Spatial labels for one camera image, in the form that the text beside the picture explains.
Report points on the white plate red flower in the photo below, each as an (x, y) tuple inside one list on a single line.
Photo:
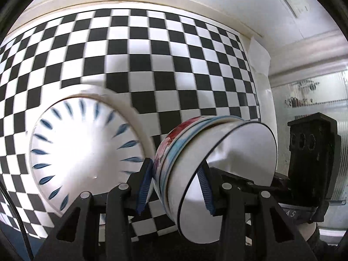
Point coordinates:
[(168, 141)]

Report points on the white plate blue leaf rim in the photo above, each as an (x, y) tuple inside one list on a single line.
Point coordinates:
[(82, 144)]

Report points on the black white checkered mat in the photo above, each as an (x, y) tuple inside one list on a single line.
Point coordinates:
[(168, 64)]

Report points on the white bowl black rim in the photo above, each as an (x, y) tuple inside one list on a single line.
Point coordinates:
[(234, 152)]

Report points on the bowl with coloured dots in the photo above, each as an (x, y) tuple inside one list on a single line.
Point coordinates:
[(182, 141)]

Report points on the white plate grey flower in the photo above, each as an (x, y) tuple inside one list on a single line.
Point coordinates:
[(117, 102)]

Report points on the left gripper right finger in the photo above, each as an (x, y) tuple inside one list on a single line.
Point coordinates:
[(222, 198)]

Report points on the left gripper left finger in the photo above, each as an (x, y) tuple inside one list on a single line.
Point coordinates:
[(125, 200)]

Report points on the white folded paper towel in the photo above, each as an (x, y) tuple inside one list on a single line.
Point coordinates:
[(259, 57)]

